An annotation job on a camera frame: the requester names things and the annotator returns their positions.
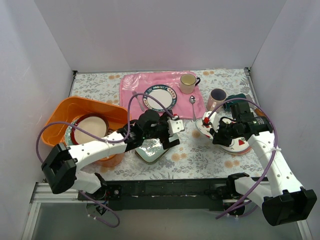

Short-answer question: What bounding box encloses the orange plastic bin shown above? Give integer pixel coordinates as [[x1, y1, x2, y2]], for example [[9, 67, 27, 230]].
[[41, 96, 128, 147]]

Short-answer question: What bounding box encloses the white plate green rim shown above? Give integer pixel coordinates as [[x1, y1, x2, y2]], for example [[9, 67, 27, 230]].
[[142, 84, 178, 112]]

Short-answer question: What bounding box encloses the metal fork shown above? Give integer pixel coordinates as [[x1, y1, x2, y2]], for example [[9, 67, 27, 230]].
[[132, 91, 145, 112]]

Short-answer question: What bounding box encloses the dark green mug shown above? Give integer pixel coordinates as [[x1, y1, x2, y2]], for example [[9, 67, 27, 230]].
[[223, 93, 247, 112]]

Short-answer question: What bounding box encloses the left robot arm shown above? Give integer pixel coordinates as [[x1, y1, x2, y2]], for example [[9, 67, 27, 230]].
[[41, 110, 185, 200]]

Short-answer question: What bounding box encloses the pink mug purple inside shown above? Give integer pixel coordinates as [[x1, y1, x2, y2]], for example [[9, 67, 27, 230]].
[[206, 88, 227, 111]]

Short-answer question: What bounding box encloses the cream mug black handle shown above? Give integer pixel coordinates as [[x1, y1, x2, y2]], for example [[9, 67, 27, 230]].
[[179, 74, 201, 94]]

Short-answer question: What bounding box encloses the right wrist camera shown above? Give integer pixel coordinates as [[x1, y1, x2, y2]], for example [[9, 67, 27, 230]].
[[202, 111, 220, 132]]

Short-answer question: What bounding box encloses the aluminium frame rail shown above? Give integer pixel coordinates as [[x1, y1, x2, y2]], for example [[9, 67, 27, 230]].
[[244, 66, 286, 181]]

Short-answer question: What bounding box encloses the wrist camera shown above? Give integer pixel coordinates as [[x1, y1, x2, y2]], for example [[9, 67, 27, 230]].
[[167, 115, 185, 136], [202, 111, 220, 132]]

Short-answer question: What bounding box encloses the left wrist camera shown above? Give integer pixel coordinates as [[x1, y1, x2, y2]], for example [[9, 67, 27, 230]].
[[167, 115, 185, 136]]

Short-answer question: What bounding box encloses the cream plate dark red rim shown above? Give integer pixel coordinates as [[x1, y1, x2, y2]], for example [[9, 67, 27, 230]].
[[71, 113, 109, 145]]

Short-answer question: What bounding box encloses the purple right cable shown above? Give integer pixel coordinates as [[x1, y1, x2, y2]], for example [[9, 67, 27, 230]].
[[206, 97, 280, 220]]

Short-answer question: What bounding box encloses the floral tablecloth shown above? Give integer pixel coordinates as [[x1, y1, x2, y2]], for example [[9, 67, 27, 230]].
[[71, 69, 251, 181]]

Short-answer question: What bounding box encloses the wooden handled metal spatula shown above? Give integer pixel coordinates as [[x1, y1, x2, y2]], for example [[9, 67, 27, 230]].
[[246, 94, 266, 117]]

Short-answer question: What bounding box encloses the light green divided tray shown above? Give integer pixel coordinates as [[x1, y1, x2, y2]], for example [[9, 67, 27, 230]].
[[135, 139, 169, 165]]

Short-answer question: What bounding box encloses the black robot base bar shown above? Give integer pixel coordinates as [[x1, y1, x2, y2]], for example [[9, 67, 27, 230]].
[[106, 178, 240, 211]]

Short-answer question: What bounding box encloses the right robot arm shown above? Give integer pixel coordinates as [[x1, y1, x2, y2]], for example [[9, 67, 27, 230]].
[[202, 98, 317, 226]]

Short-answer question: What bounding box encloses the metal spoon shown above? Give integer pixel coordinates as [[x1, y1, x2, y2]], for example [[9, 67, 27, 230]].
[[189, 95, 197, 122]]

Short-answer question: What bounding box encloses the red and teal floral plate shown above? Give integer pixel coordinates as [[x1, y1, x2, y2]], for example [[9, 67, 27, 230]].
[[64, 125, 73, 146]]

